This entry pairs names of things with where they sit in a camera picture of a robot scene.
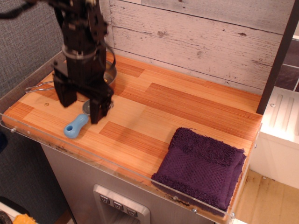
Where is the purple folded towel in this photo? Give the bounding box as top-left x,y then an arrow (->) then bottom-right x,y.
152,127 -> 246,211

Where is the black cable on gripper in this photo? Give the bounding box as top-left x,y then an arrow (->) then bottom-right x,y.
102,41 -> 117,70

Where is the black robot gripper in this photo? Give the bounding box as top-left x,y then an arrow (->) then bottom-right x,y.
53,48 -> 114,124

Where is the small steel pot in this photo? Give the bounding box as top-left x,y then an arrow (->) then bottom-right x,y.
24,61 -> 117,93

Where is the dark vertical post right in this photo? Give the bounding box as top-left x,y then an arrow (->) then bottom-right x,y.
256,0 -> 299,115

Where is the orange object bottom left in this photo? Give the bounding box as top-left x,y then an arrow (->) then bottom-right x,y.
13,214 -> 37,224

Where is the blue handled grey spoon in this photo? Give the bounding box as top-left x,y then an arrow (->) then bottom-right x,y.
64,100 -> 90,139

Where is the clear acrylic table edge guard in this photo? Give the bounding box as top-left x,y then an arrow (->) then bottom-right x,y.
0,112 -> 263,220

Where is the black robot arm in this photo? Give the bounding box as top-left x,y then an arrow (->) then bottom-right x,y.
47,0 -> 114,124

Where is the grey toy fridge cabinet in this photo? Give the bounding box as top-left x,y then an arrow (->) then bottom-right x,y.
42,145 -> 214,224

